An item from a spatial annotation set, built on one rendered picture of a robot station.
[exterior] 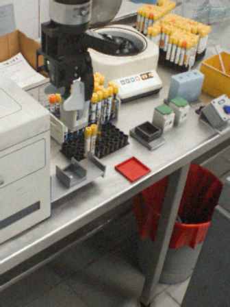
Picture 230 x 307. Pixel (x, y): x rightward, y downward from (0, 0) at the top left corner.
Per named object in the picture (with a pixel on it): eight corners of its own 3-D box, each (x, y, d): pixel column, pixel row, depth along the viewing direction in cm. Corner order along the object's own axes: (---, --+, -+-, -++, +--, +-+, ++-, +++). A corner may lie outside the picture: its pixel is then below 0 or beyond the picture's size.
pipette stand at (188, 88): (177, 112, 141) (183, 85, 135) (163, 101, 146) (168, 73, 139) (201, 104, 146) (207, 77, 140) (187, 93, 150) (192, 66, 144)
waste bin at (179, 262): (162, 311, 187) (183, 244, 158) (104, 254, 206) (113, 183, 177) (220, 264, 208) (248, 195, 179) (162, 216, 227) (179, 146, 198)
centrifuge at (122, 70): (109, 107, 140) (112, 72, 132) (63, 62, 158) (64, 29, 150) (171, 90, 151) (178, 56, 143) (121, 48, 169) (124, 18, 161)
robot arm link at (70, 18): (74, -15, 84) (103, 1, 80) (74, 8, 87) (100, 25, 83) (40, -7, 80) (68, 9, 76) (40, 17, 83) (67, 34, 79)
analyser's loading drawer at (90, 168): (35, 215, 103) (35, 199, 100) (18, 197, 107) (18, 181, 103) (105, 177, 114) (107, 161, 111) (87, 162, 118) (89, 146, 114)
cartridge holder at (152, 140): (151, 151, 127) (153, 140, 124) (129, 133, 131) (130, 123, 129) (165, 143, 130) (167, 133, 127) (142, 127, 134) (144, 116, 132)
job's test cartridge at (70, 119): (72, 132, 98) (74, 107, 94) (59, 120, 100) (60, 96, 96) (87, 125, 100) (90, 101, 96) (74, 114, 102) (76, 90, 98)
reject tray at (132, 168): (132, 183, 117) (132, 180, 116) (113, 168, 120) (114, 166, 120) (150, 172, 120) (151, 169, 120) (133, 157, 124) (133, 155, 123)
